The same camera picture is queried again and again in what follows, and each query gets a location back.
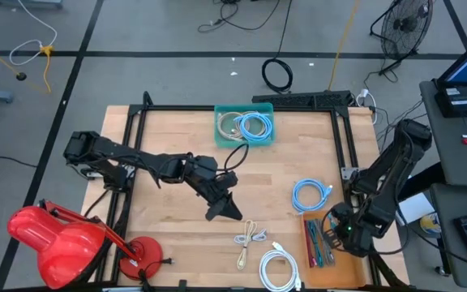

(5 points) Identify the grey desk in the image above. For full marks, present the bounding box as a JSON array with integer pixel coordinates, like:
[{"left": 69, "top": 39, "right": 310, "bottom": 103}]
[{"left": 418, "top": 79, "right": 467, "bottom": 188}]

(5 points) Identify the white power adapter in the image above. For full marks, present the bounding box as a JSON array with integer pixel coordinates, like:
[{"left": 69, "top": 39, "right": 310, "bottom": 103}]
[{"left": 355, "top": 88, "right": 379, "bottom": 126}]

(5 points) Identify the small black computer box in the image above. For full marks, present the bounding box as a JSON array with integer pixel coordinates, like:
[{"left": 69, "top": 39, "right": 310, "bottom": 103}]
[{"left": 434, "top": 85, "right": 467, "bottom": 119}]

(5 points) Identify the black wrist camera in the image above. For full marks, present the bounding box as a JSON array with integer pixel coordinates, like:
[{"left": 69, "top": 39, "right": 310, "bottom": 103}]
[
  {"left": 331, "top": 202, "right": 354, "bottom": 223},
  {"left": 216, "top": 170, "right": 239, "bottom": 191}
]

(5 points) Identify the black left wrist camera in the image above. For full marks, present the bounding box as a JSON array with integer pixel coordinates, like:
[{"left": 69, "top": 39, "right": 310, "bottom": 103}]
[{"left": 216, "top": 170, "right": 239, "bottom": 191}]

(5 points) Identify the white HDMI cable coil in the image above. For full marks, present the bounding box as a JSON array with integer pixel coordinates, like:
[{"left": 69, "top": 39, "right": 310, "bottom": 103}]
[{"left": 258, "top": 241, "right": 303, "bottom": 292}]

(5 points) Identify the black coiled hanging cable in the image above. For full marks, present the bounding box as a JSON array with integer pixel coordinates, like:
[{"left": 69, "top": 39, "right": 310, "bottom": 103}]
[{"left": 260, "top": 0, "right": 294, "bottom": 94}]

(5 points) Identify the black lamp cord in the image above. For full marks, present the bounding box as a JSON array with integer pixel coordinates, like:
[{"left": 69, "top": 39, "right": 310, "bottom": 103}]
[{"left": 137, "top": 256, "right": 177, "bottom": 292}]

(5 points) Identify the black floor fan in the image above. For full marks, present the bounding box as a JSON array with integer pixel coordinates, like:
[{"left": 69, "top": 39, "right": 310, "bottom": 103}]
[{"left": 369, "top": 0, "right": 435, "bottom": 77}]

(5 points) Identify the green translucent plastic bin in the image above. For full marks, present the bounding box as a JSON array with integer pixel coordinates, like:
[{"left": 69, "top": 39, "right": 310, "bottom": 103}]
[{"left": 213, "top": 101, "right": 276, "bottom": 149}]

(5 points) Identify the light blue HDMI cable coil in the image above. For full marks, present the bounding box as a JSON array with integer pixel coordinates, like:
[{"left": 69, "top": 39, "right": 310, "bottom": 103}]
[
  {"left": 290, "top": 178, "right": 334, "bottom": 216},
  {"left": 233, "top": 112, "right": 274, "bottom": 144}
]

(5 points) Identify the white floor cable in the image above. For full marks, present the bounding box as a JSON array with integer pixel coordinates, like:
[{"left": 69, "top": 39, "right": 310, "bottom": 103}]
[{"left": 8, "top": 0, "right": 58, "bottom": 67}]

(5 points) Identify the yellow floor cord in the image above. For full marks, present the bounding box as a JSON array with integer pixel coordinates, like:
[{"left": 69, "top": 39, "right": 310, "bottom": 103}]
[{"left": 0, "top": 34, "right": 54, "bottom": 94}]

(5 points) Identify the white paper sheet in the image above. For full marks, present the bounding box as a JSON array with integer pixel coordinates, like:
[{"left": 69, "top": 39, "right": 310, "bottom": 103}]
[{"left": 397, "top": 192, "right": 436, "bottom": 227}]

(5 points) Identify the beige cable with black tie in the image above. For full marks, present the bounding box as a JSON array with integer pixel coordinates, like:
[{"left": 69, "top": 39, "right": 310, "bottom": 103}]
[{"left": 236, "top": 219, "right": 259, "bottom": 272}]

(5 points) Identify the red desk lamp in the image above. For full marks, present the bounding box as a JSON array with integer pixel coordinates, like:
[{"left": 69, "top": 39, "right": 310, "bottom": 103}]
[{"left": 6, "top": 198, "right": 165, "bottom": 290}]

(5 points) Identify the yellow hanging cable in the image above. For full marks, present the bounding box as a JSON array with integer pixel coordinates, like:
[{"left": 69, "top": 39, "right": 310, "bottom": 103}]
[{"left": 328, "top": 0, "right": 363, "bottom": 92}]

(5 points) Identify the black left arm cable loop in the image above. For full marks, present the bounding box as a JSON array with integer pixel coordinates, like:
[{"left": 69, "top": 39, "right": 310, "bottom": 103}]
[{"left": 222, "top": 141, "right": 251, "bottom": 174}]

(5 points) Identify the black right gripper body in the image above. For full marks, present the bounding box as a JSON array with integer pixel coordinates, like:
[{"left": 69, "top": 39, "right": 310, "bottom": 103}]
[{"left": 330, "top": 218, "right": 375, "bottom": 259}]

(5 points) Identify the red tool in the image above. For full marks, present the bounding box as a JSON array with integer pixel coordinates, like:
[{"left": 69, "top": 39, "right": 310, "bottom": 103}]
[{"left": 303, "top": 219, "right": 318, "bottom": 269}]

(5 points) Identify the dark desk with keyboard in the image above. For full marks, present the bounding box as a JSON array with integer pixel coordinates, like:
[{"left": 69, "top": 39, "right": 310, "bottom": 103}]
[{"left": 429, "top": 182, "right": 467, "bottom": 290}]

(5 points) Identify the black metal table frame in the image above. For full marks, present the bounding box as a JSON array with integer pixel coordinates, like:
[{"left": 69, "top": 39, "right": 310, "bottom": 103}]
[{"left": 93, "top": 90, "right": 411, "bottom": 292}]

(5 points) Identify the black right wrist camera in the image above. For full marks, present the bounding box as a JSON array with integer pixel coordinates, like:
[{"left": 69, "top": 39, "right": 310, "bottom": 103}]
[{"left": 331, "top": 202, "right": 354, "bottom": 223}]

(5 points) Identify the round printed disc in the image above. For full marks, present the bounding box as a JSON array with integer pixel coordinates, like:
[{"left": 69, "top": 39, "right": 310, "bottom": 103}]
[{"left": 419, "top": 212, "right": 443, "bottom": 236}]

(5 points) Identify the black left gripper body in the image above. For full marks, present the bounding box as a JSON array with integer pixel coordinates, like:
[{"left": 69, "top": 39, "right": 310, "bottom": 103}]
[{"left": 185, "top": 156, "right": 231, "bottom": 208}]

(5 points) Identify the orange translucent plastic bin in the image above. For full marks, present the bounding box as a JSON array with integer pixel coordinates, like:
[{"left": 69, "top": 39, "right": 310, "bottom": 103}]
[{"left": 300, "top": 208, "right": 368, "bottom": 290}]

